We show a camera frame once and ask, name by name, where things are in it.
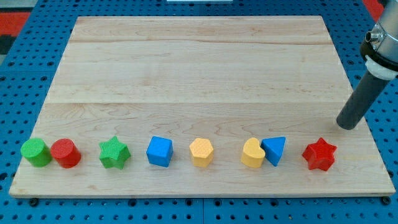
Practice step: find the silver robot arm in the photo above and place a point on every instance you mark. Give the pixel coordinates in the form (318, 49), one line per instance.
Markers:
(379, 48)

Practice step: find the green star block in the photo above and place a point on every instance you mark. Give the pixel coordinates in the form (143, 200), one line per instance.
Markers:
(114, 153)

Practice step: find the red star block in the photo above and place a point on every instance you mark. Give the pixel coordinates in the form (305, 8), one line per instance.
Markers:
(319, 155)

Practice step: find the yellow hexagon block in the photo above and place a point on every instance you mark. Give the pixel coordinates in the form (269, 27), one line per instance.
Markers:
(201, 152)

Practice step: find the light wooden board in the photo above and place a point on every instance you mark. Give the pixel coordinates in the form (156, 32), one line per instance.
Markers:
(226, 79)

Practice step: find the blue cube block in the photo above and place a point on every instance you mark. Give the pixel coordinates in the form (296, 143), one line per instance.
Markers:
(160, 151)

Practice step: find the yellow heart block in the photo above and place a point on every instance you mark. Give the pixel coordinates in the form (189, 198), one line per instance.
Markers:
(252, 154)

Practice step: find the blue triangle block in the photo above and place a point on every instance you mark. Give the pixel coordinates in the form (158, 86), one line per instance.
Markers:
(274, 148)

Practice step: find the red cylinder block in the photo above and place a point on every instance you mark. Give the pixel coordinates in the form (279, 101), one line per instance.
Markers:
(65, 153)

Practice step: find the green cylinder block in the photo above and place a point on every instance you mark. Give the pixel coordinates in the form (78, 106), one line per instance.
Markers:
(36, 152)

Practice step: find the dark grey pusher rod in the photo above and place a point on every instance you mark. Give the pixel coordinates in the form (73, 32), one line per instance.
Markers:
(361, 99)

